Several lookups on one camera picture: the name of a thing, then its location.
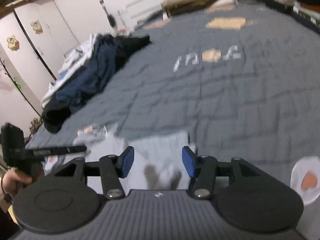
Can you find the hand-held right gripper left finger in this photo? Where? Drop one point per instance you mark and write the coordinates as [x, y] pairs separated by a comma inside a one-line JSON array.
[[128, 160]]

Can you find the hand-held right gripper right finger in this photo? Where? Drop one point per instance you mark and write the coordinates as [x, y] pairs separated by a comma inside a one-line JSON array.
[[188, 161]]

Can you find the grey quilted blanket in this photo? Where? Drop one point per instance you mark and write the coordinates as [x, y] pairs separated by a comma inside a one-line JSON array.
[[212, 100]]

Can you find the white pillow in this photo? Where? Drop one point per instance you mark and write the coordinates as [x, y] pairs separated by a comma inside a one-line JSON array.
[[225, 2]]

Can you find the white wardrobe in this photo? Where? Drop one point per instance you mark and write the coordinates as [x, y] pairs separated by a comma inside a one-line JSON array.
[[57, 50]]

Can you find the person's left hand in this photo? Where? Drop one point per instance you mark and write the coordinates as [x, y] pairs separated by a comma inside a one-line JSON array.
[[10, 182]]

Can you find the navy blue garment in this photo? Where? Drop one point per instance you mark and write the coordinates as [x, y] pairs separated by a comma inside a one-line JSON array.
[[92, 80]]

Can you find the stack of folded clothes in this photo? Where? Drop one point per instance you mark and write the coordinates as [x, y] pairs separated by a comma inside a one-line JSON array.
[[300, 5]]

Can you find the mottled brown object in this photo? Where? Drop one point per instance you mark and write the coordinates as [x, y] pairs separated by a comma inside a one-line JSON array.
[[35, 126]]

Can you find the grey shirt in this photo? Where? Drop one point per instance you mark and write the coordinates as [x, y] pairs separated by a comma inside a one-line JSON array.
[[160, 150]]

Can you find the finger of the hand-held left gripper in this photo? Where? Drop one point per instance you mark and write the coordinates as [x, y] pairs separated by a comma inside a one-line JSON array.
[[70, 150]]

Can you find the black garment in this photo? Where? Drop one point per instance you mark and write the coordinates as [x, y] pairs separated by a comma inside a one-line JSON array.
[[53, 120], [135, 45]]

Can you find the animal sticker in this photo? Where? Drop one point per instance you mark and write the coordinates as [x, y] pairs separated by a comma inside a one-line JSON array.
[[13, 43], [36, 27]]

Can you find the khaki pillow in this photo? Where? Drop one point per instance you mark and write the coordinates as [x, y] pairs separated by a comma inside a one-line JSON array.
[[195, 2]]

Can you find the selfie stick stand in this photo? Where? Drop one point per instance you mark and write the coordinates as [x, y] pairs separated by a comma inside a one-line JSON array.
[[110, 18]]

